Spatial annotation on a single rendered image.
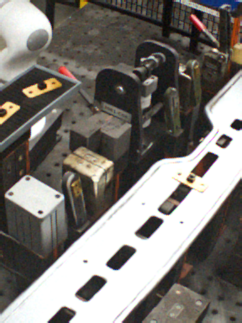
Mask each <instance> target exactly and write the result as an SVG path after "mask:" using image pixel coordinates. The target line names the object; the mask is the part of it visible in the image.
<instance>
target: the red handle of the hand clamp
mask: <svg viewBox="0 0 242 323"><path fill-rule="evenodd" d="M189 20H190V21H191V22H192V24H193V25H194V26H195V27H196V28H197V29H198V30H199V31H200V32H202V34H203V35H204V36H205V37H206V38H207V39H208V40H209V41H210V42H211V43H212V45H213V46H214V48H216V49H217V50H218V51H219V53H220V50H219V43H218V42H217V41H216V39H215V38H214V37H213V36H212V35H211V34H210V33H209V32H208V31H207V30H206V29H205V26H204V24H202V23H201V22H200V21H199V19H197V18H196V17H195V14H194V15H193V16H192V15H191V16H190V17H189Z"/></svg>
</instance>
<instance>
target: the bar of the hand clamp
mask: <svg viewBox="0 0 242 323"><path fill-rule="evenodd" d="M215 11H217V12H218V13H219V21H218V22H219V50H220V53H224V54H225V55H227V53H229V56H227V57H228V59H229V60H230V59H231V54H230V52H231V41H230V40H231V29H230V27H231V14H232V17H233V18H234V19H236V18H238V17H239V10H238V9H237V8H235V9H234V10H233V11H232V10H231V5H228V4H224V5H223V6H221V7H219V8H216V9H215Z"/></svg>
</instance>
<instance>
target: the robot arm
mask: <svg viewBox="0 0 242 323"><path fill-rule="evenodd" d="M0 36H1V37H3V39H4V40H5V41H6V42H5V43H6V44H7V47H8V48H6V49H4V50H2V51H1V52H0V87H1V86H3V85H4V84H6V83H8V82H9V81H10V80H12V79H13V78H15V77H16V76H17V75H18V74H20V73H21V72H22V71H24V70H27V69H28V68H30V67H31V66H32V65H34V64H36V61H37V59H38V57H39V54H40V53H41V52H42V51H43V50H45V49H46V48H47V47H48V46H49V45H50V42H51V39H52V32H51V26H50V23H49V21H48V19H47V18H46V17H45V15H44V14H43V13H41V12H40V10H38V9H37V8H36V7H35V6H34V5H33V4H32V3H30V2H29V0H0ZM44 125H45V117H44V118H43V119H42V120H40V121H39V122H37V124H35V125H34V126H33V127H31V137H30V139H29V141H30V140H32V139H34V138H35V137H36V136H38V135H39V134H40V133H41V132H42V129H43V128H44Z"/></svg>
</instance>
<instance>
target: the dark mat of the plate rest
mask: <svg viewBox="0 0 242 323"><path fill-rule="evenodd" d="M51 78H54V79H55V80H56V81H59V82H60V84H61V87H58V88H56V89H54V90H51V91H49V92H47V93H43V94H41V95H39V96H38V97H36V98H33V99H30V98H28V96H27V95H26V94H24V93H23V90H24V89H25V88H27V87H31V86H33V85H35V84H38V83H39V82H44V81H46V80H48V79H51ZM75 85H76V83H74V82H70V81H68V80H66V79H64V78H61V77H58V76H56V75H53V74H51V73H49V72H46V71H44V70H42V69H39V68H37V67H34V69H32V70H30V71H28V72H27V73H26V74H25V75H23V76H21V77H20V78H19V79H17V80H15V81H13V82H12V83H11V84H9V85H8V86H7V87H6V88H4V89H3V90H2V91H1V92H0V108H1V107H2V105H4V104H5V103H9V102H11V103H13V104H15V105H17V106H19V110H18V112H16V113H15V114H13V116H12V117H11V118H9V119H7V120H6V121H5V122H4V123H3V124H2V125H0V143H1V142H3V141H4V140H5V139H6V138H8V137H9V136H10V135H12V134H13V132H15V131H16V130H18V129H19V128H20V127H21V126H22V125H24V124H25V123H26V122H27V121H29V120H30V119H32V118H33V117H34V116H35V115H37V114H38V113H40V111H41V110H43V109H44V108H46V107H47V106H49V105H50V104H51V103H52V102H53V101H55V100H56V99H57V98H58V97H60V96H61V95H62V94H63V93H65V92H66V91H69V90H70V89H71V88H73V87H75Z"/></svg>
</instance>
